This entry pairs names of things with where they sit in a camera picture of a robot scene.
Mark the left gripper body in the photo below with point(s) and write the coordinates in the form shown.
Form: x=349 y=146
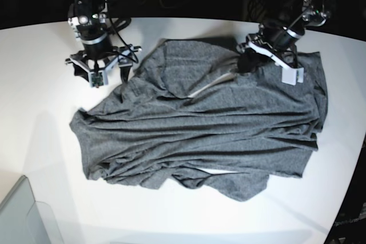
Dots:
x=276 y=44

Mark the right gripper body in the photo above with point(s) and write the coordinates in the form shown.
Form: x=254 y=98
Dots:
x=104 y=57

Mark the grey t-shirt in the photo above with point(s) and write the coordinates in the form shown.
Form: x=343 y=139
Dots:
x=188 y=115

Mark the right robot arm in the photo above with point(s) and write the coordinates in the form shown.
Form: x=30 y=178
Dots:
x=93 y=26

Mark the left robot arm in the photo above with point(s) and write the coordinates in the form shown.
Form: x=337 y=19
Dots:
x=308 y=13

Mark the translucent grey tray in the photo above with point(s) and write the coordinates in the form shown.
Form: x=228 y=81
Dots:
x=25 y=220

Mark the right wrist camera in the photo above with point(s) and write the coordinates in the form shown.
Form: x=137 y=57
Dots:
x=98 y=79

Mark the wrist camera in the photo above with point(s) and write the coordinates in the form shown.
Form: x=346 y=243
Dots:
x=292 y=76
x=98 y=79

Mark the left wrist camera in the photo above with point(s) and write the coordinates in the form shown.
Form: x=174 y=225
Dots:
x=292 y=76

